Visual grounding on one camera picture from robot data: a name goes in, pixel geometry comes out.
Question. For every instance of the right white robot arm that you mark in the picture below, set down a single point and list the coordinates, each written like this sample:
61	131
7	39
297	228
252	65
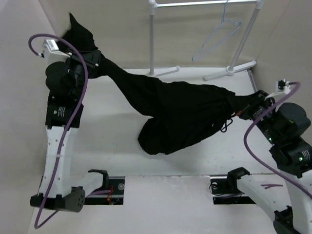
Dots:
282	124

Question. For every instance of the white clothes rack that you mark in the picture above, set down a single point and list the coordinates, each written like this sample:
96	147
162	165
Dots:
216	72

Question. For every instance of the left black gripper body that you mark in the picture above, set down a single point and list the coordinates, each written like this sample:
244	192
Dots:
76	63

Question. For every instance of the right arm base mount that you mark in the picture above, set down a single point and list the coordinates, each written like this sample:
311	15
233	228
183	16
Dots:
225	193

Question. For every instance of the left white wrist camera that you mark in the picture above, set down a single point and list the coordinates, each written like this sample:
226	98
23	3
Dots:
51	53

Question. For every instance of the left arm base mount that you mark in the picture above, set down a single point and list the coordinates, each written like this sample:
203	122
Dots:
112	193

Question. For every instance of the black trousers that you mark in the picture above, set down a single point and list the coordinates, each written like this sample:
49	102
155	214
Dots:
179	114

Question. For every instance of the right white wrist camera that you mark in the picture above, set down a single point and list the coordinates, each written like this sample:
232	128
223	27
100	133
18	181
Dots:
282	87

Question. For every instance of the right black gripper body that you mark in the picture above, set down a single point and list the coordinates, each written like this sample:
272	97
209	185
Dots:
256	105

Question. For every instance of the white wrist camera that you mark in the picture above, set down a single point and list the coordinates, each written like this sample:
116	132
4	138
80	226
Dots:
51	53
282	87

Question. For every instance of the light blue wire hanger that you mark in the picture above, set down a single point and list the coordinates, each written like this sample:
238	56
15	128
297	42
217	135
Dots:
226	29

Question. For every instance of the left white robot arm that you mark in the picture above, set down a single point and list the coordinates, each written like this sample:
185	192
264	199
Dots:
65	79

